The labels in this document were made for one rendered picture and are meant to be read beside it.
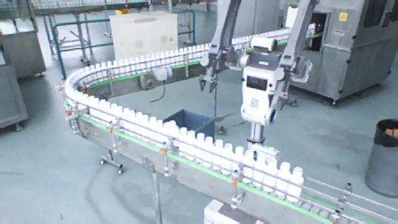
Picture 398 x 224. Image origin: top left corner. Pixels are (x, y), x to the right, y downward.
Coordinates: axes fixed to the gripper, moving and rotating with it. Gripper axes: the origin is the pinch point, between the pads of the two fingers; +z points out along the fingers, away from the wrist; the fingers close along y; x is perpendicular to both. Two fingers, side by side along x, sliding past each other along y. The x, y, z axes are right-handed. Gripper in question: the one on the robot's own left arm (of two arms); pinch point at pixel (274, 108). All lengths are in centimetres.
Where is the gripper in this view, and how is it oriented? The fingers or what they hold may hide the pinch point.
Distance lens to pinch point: 173.4
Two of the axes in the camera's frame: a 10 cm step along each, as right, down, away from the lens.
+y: 8.6, 2.7, -4.4
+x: 4.6, -0.5, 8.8
